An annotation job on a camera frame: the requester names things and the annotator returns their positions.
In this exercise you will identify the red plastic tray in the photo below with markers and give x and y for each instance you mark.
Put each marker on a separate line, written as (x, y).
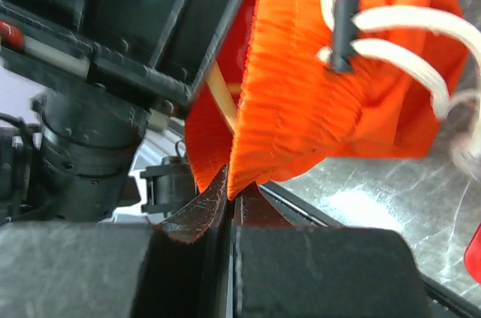
(472, 256)

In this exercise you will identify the yellow clothes hanger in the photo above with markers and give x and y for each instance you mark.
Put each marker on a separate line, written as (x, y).
(222, 93)

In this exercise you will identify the orange shorts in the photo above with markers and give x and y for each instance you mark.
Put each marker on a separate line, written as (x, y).
(293, 112)

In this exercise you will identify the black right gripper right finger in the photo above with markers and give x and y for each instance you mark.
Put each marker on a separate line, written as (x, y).
(283, 270)

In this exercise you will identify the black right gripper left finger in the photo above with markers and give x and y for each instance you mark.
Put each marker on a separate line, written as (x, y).
(172, 269)

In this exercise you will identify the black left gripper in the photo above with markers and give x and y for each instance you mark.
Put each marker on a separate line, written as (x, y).
(155, 53)

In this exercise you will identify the white shorts drawstring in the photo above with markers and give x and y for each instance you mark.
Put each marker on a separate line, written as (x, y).
(406, 55)

